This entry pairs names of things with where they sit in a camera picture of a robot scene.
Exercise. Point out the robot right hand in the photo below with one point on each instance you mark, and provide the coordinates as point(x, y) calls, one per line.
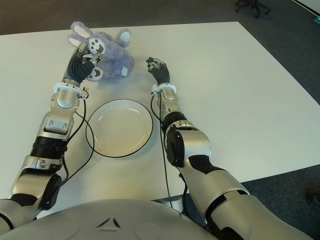
point(162, 72)

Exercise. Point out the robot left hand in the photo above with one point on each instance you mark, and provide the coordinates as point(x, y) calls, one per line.
point(78, 68)

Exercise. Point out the purple plush bunny doll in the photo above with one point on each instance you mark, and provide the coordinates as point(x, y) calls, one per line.
point(115, 57)

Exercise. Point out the robot right arm silver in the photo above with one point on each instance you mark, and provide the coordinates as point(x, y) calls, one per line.
point(207, 160)

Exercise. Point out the robot left arm silver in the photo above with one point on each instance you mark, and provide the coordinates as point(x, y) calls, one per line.
point(42, 150)

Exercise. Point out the white plate black rim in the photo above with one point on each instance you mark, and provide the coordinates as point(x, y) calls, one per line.
point(120, 128)

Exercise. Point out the black office chair base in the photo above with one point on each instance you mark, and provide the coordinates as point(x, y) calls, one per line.
point(253, 6)

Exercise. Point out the white table leg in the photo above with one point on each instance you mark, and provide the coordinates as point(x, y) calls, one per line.
point(175, 201)

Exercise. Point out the silver robot torso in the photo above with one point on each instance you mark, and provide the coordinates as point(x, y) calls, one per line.
point(105, 220)

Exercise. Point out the teal box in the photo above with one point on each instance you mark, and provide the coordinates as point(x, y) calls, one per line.
point(317, 20)

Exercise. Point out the dark shoe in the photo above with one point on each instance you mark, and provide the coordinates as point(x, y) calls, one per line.
point(314, 198)

